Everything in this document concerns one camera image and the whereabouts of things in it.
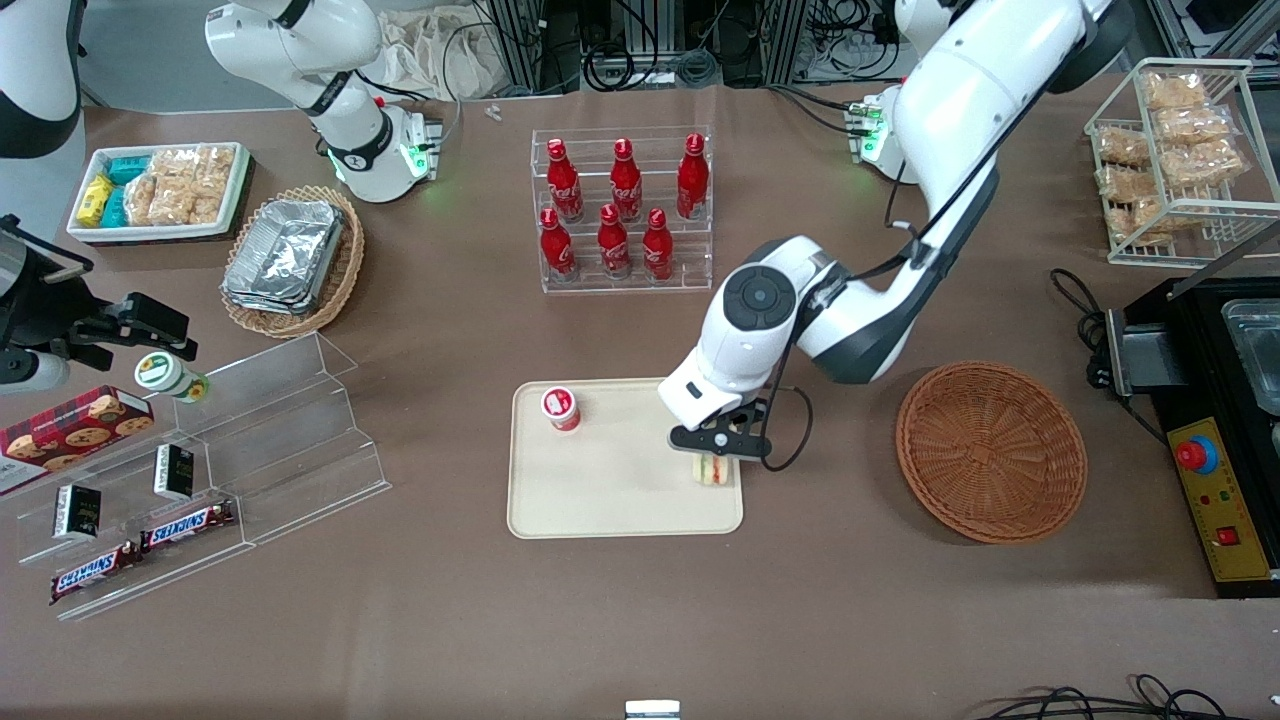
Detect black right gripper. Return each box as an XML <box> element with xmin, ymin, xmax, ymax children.
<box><xmin>0</xmin><ymin>215</ymin><xmax>199</xmax><ymax>362</ymax></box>

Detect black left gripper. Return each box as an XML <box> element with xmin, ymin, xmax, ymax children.
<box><xmin>667</xmin><ymin>399</ymin><xmax>774</xmax><ymax>462</ymax></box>

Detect beige plastic tray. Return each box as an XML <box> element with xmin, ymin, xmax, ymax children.
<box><xmin>506</xmin><ymin>375</ymin><xmax>745</xmax><ymax>540</ymax></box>

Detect white rectangular snack tray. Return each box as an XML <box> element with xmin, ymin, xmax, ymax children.
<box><xmin>66</xmin><ymin>141</ymin><xmax>252</xmax><ymax>245</ymax></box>

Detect oval wicker basket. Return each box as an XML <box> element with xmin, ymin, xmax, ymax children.
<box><xmin>219</xmin><ymin>185</ymin><xmax>367</xmax><ymax>340</ymax></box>

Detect empty brown wicker basket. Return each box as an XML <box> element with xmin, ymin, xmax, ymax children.
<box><xmin>895</xmin><ymin>361</ymin><xmax>1089</xmax><ymax>545</ymax></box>

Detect green white lidded cup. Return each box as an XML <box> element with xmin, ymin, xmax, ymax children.
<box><xmin>134</xmin><ymin>351</ymin><xmax>212</xmax><ymax>405</ymax></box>

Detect silver foil container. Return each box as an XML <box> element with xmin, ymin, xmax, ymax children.
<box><xmin>224</xmin><ymin>198</ymin><xmax>345</xmax><ymax>301</ymax></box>
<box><xmin>222</xmin><ymin>280</ymin><xmax>331</xmax><ymax>317</ymax></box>

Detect red cookie box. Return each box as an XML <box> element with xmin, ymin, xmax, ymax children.
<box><xmin>0</xmin><ymin>385</ymin><xmax>157</xmax><ymax>497</ymax></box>

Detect small black box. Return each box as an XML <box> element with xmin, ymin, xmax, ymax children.
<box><xmin>51</xmin><ymin>483</ymin><xmax>104</xmax><ymax>543</ymax></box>
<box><xmin>152</xmin><ymin>443</ymin><xmax>197</xmax><ymax>502</ymax></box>

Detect yellow snack pack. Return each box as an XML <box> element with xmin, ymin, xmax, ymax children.
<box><xmin>77</xmin><ymin>174</ymin><xmax>115</xmax><ymax>229</ymax></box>

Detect red lidded cup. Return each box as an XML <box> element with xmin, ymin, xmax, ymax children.
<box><xmin>541</xmin><ymin>385</ymin><xmax>583</xmax><ymax>433</ymax></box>

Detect clear acrylic step display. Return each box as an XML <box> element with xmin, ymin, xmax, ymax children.
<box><xmin>0</xmin><ymin>332</ymin><xmax>392</xmax><ymax>622</ymax></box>

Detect clear acrylic bottle rack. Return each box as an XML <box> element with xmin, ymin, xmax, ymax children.
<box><xmin>530</xmin><ymin>126</ymin><xmax>714</xmax><ymax>295</ymax></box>

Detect snickers chocolate bar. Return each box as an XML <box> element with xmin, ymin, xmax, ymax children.
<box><xmin>49</xmin><ymin>539</ymin><xmax>143</xmax><ymax>607</ymax></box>
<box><xmin>139</xmin><ymin>499</ymin><xmax>237</xmax><ymax>554</ymax></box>

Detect red cola bottle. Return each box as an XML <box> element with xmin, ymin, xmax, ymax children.
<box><xmin>546</xmin><ymin>138</ymin><xmax>586</xmax><ymax>225</ymax></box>
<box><xmin>641</xmin><ymin>208</ymin><xmax>676</xmax><ymax>283</ymax></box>
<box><xmin>676</xmin><ymin>133</ymin><xmax>711</xmax><ymax>222</ymax></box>
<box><xmin>610</xmin><ymin>138</ymin><xmax>645</xmax><ymax>224</ymax></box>
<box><xmin>597</xmin><ymin>203</ymin><xmax>634</xmax><ymax>281</ymax></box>
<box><xmin>539</xmin><ymin>207</ymin><xmax>578</xmax><ymax>282</ymax></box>

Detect beige cloth bag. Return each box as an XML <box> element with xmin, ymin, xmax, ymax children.
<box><xmin>378</xmin><ymin>8</ymin><xmax>508</xmax><ymax>102</ymax></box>

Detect bagged rice cracker pack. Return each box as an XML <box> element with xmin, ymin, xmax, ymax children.
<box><xmin>1160</xmin><ymin>139</ymin><xmax>1252</xmax><ymax>188</ymax></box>
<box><xmin>1144</xmin><ymin>71</ymin><xmax>1208</xmax><ymax>111</ymax></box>
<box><xmin>1096</xmin><ymin>127</ymin><xmax>1152</xmax><ymax>167</ymax></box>
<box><xmin>1099</xmin><ymin>164</ymin><xmax>1162</xmax><ymax>203</ymax></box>
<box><xmin>1107</xmin><ymin>199</ymin><xmax>1168</xmax><ymax>242</ymax></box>
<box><xmin>1154</xmin><ymin>104</ymin><xmax>1238</xmax><ymax>145</ymax></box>

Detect black machine with yellow panel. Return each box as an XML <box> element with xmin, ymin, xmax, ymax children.
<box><xmin>1104</xmin><ymin>222</ymin><xmax>1280</xmax><ymax>600</ymax></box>

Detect metal pan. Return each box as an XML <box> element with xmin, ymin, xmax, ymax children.
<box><xmin>1219</xmin><ymin>297</ymin><xmax>1280</xmax><ymax>413</ymax></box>

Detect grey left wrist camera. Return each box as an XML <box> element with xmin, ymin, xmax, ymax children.
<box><xmin>657</xmin><ymin>374</ymin><xmax>747</xmax><ymax>433</ymax></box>

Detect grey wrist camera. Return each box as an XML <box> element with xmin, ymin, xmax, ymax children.
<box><xmin>657</xmin><ymin>374</ymin><xmax>747</xmax><ymax>433</ymax></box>
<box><xmin>0</xmin><ymin>349</ymin><xmax>70</xmax><ymax>393</ymax></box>

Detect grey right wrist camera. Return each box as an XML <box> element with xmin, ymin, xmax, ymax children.
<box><xmin>0</xmin><ymin>349</ymin><xmax>70</xmax><ymax>393</ymax></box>

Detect black base cables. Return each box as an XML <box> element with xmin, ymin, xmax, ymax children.
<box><xmin>768</xmin><ymin>83</ymin><xmax>873</xmax><ymax>137</ymax></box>

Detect black power cable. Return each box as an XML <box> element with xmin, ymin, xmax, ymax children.
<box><xmin>1049</xmin><ymin>267</ymin><xmax>1167</xmax><ymax>443</ymax></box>

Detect black floor cable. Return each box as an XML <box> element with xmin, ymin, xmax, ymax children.
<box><xmin>974</xmin><ymin>674</ymin><xmax>1280</xmax><ymax>720</ymax></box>

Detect white wire rack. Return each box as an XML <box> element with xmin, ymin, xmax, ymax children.
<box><xmin>1084</xmin><ymin>57</ymin><xmax>1280</xmax><ymax>267</ymax></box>

